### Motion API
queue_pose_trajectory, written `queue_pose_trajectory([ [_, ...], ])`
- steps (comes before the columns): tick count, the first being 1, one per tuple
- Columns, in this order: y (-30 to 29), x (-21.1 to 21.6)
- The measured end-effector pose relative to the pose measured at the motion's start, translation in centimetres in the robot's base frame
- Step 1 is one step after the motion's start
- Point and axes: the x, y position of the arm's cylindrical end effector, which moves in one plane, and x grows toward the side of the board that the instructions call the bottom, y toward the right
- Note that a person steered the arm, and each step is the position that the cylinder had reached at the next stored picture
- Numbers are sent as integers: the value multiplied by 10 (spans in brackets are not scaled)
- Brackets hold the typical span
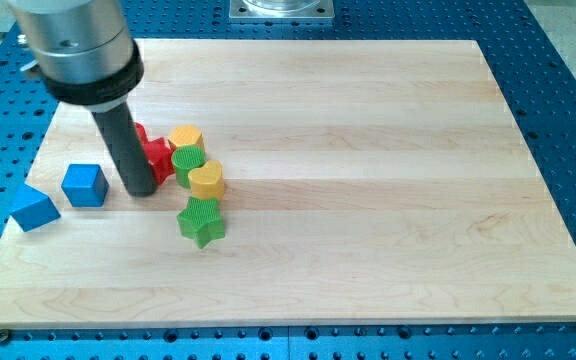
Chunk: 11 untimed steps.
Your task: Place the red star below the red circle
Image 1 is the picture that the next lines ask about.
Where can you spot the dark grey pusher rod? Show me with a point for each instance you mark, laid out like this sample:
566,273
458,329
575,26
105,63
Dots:
120,136

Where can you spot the red star block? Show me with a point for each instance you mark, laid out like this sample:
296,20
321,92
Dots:
159,158

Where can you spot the green circle block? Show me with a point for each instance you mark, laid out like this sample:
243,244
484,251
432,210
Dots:
184,159

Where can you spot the green star block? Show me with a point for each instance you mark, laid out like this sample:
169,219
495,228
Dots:
201,221

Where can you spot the blue cube block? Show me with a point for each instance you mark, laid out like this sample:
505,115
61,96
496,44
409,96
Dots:
85,185

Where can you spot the yellow hexagon block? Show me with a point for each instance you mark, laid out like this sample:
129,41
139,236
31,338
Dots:
185,135

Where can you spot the yellow heart block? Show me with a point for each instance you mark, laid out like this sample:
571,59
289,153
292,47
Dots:
207,181

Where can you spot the blue triangle block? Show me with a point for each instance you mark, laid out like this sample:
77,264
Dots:
32,208

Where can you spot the left board corner screw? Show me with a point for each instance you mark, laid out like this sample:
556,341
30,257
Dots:
5,336

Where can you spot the light wooden board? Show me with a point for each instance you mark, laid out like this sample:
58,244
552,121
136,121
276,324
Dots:
367,182

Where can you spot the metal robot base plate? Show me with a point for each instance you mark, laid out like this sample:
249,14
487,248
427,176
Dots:
281,9

